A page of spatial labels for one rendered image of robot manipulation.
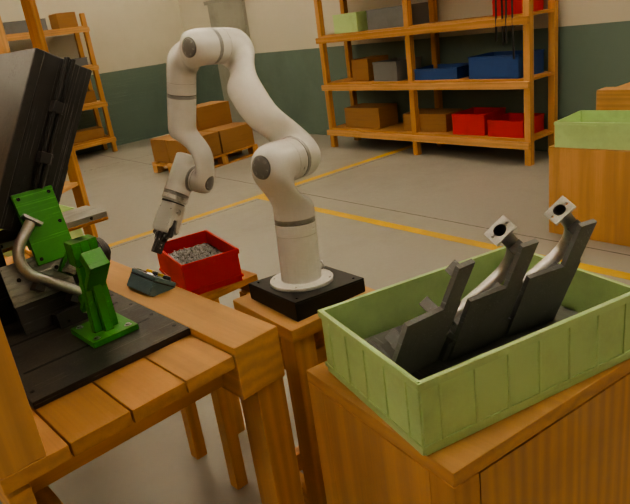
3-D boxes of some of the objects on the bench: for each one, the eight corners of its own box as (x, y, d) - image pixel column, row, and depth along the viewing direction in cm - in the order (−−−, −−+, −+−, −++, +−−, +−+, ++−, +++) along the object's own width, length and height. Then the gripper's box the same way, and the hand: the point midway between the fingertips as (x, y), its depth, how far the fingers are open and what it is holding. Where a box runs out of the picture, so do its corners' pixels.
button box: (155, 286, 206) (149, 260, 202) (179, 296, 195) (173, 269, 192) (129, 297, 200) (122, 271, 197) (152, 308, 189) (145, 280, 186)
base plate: (40, 260, 244) (38, 255, 243) (191, 334, 166) (189, 327, 165) (-78, 300, 218) (-80, 295, 218) (34, 410, 140) (32, 402, 139)
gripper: (153, 193, 205) (135, 245, 204) (177, 198, 194) (158, 253, 193) (172, 200, 210) (154, 251, 209) (196, 205, 200) (177, 259, 198)
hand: (158, 246), depth 201 cm, fingers closed
